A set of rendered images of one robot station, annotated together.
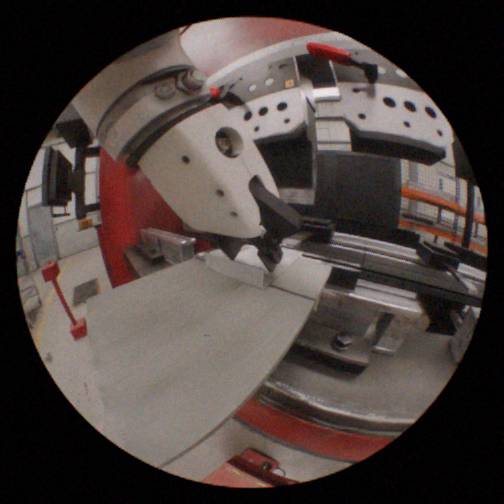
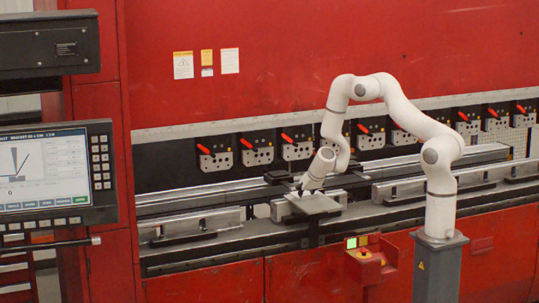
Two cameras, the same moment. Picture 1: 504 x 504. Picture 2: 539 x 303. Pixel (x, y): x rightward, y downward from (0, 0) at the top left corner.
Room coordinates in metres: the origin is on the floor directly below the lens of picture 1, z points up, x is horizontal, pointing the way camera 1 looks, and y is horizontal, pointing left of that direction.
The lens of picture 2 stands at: (-1.30, 2.94, 2.13)
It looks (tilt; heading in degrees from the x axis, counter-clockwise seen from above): 15 degrees down; 300
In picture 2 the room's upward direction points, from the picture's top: 1 degrees counter-clockwise
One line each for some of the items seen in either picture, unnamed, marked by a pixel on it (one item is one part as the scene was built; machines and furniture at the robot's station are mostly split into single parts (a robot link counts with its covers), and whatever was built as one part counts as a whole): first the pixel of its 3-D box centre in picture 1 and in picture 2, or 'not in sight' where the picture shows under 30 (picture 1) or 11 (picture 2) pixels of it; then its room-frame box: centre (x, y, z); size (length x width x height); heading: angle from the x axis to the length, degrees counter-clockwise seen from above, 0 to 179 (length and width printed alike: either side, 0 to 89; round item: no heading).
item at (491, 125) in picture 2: not in sight; (493, 115); (-0.45, -0.99, 1.26); 0.15 x 0.09 x 0.17; 53
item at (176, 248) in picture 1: (161, 243); (190, 225); (0.58, 0.39, 0.92); 0.50 x 0.06 x 0.10; 53
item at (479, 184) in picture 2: not in sight; (471, 187); (-0.40, -0.82, 0.89); 0.30 x 0.05 x 0.03; 53
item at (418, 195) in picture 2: not in sight; (409, 198); (-0.16, -0.50, 0.89); 0.30 x 0.05 x 0.03; 53
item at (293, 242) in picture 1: (306, 231); (284, 181); (0.37, -0.14, 1.01); 0.26 x 0.12 x 0.05; 143
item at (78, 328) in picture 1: (63, 301); not in sight; (0.45, 1.86, 0.41); 0.25 x 0.20 x 0.83; 143
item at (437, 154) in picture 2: not in sight; (439, 166); (-0.51, 0.22, 1.30); 0.19 x 0.12 x 0.24; 81
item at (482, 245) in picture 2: not in sight; (482, 245); (-0.49, -0.78, 0.58); 0.15 x 0.02 x 0.07; 53
